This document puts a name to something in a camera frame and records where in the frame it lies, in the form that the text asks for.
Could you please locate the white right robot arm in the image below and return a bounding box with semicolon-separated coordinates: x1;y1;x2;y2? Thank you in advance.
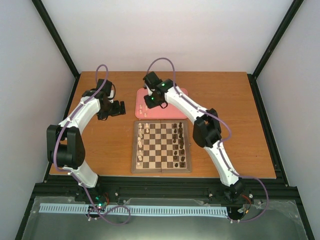
143;71;245;203

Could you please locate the light blue slotted cable duct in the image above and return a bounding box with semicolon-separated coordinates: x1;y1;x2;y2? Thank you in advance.
38;203;228;218

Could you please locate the black aluminium frame rail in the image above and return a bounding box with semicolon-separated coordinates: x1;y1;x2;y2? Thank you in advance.
31;175;302;207

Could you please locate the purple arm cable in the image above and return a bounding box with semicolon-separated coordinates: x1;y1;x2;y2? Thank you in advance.
146;57;270;224
52;64;132;225

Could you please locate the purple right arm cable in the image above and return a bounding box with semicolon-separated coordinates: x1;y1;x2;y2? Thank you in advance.
146;57;270;224

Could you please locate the left black corner post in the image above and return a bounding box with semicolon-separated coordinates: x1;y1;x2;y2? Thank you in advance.
31;0;81;79

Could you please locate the right black corner post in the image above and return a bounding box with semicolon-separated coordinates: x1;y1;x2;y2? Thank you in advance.
252;0;304;80

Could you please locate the pink plastic tray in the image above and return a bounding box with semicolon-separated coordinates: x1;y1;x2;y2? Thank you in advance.
135;88;187;120

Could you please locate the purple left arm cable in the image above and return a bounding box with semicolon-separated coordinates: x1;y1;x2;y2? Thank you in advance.
52;64;132;225

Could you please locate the wooden chess board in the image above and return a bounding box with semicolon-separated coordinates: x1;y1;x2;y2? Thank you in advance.
131;119;192;173

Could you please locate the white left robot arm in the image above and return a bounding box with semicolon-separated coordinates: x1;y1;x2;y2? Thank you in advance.
46;79;126;202

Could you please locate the black corner post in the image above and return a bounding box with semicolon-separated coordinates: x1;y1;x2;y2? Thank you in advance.
31;0;81;79
252;0;304;80

